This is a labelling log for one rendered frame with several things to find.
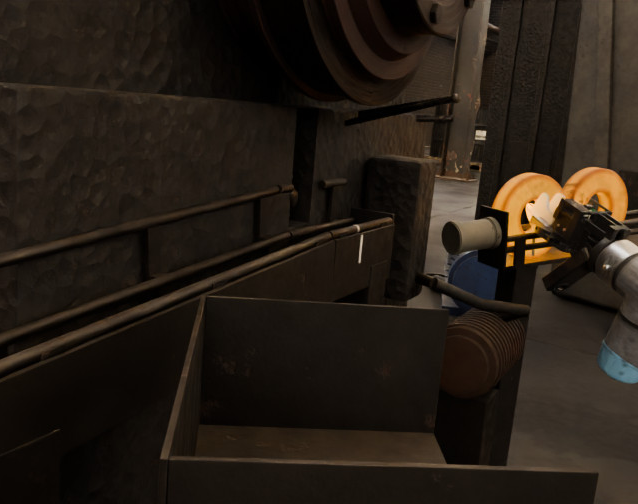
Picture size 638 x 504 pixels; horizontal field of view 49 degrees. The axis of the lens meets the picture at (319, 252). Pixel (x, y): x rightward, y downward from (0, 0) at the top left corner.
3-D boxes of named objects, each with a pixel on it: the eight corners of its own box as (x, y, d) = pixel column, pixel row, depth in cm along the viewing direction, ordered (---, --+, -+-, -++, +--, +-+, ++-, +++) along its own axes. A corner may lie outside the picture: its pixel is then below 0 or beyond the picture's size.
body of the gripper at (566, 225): (590, 196, 122) (641, 230, 113) (571, 239, 126) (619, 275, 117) (557, 195, 119) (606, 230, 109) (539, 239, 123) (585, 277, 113)
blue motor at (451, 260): (439, 322, 302) (449, 244, 295) (439, 290, 357) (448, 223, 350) (513, 332, 297) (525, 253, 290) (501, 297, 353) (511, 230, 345)
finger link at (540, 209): (537, 181, 128) (570, 205, 121) (526, 210, 131) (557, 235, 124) (524, 181, 127) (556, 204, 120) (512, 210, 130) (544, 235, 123)
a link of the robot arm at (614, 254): (637, 291, 114) (601, 293, 110) (617, 275, 117) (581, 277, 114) (658, 251, 110) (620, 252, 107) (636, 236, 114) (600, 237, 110)
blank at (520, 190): (491, 176, 127) (504, 178, 124) (557, 170, 133) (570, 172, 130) (487, 259, 131) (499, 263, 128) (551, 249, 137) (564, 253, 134)
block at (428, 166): (349, 291, 123) (362, 154, 118) (369, 283, 130) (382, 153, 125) (405, 304, 118) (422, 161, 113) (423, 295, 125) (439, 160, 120)
